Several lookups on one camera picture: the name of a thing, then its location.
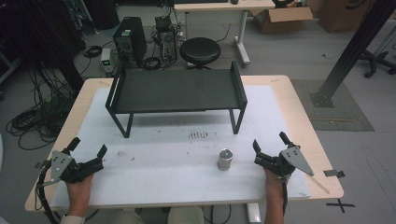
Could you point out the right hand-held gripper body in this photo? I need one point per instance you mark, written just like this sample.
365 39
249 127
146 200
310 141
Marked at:
280 163

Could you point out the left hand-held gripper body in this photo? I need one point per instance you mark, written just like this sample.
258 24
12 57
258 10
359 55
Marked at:
67 169

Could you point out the person's right hand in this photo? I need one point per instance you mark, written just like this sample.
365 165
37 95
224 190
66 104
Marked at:
273 185

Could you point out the person's left hand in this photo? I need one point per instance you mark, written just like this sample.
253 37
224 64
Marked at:
77 196

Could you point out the wooden table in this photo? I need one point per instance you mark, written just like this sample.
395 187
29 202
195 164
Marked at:
314 137

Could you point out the silver metal can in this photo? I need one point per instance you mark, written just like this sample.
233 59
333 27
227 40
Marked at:
225 160

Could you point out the thin wooden strip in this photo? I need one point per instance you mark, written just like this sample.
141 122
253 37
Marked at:
318 184

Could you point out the white table leg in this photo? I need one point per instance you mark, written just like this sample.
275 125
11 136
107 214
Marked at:
253 214

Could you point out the grey floor mat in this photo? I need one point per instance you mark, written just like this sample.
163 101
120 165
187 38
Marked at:
345 115

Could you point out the white foam mat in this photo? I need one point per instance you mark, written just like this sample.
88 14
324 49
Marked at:
174 180

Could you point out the white power supply unit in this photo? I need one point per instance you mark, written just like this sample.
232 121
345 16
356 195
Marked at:
107 60

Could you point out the black metal shelf rack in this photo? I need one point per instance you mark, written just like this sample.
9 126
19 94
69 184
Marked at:
177 90

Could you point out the person's right leg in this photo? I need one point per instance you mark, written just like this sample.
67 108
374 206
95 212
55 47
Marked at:
185 216

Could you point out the black round stool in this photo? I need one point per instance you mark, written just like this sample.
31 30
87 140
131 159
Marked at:
200 50

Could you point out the black computer tower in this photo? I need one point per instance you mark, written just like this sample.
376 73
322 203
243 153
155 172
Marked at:
130 39

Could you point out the open cardboard box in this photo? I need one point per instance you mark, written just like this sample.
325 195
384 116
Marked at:
280 20

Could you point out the black office chair base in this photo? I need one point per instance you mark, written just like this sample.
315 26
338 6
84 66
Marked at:
378 63

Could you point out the open computer case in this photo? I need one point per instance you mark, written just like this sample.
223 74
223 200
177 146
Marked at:
166 40

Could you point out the large closed cardboard box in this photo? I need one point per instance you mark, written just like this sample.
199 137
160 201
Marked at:
342 14

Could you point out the white-legged wooden desk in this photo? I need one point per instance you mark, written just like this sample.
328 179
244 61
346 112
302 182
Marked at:
218 6

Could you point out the black computer mouse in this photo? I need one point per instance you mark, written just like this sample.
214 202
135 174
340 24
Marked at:
234 1

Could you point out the black keyboard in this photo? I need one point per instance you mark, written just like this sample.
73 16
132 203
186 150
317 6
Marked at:
202 1

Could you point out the black aluminium post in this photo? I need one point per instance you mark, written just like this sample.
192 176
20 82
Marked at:
351 53

